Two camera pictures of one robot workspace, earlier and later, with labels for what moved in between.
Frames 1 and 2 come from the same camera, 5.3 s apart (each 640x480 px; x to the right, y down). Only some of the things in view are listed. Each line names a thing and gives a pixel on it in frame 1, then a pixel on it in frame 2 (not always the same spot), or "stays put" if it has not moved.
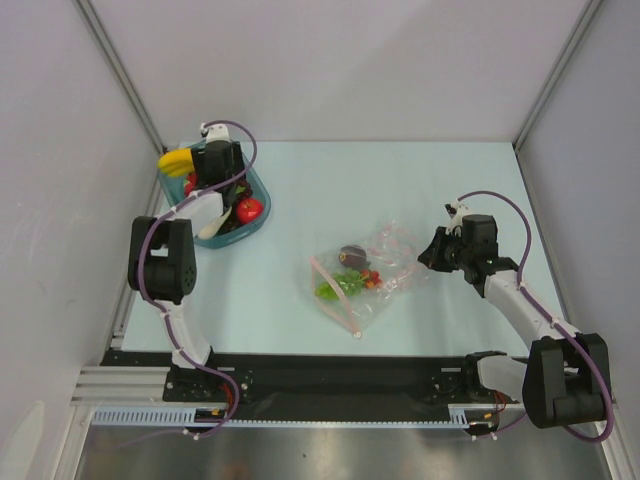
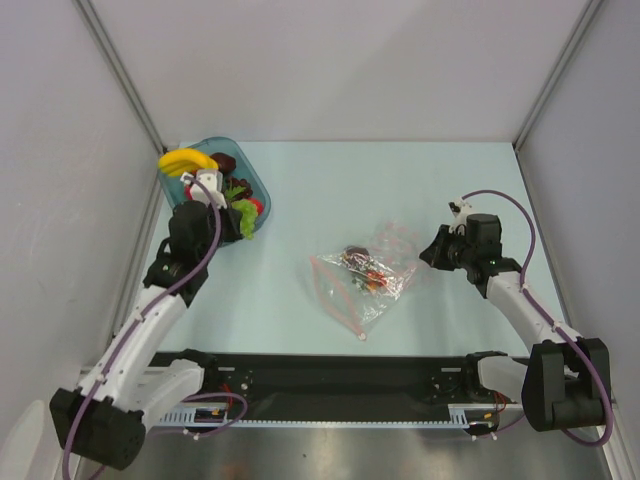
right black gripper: x=445 y=251 stays put
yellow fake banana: x=177 y=162 stays put
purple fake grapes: x=243 y=190 stays put
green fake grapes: x=349 y=281 to x=249 y=211
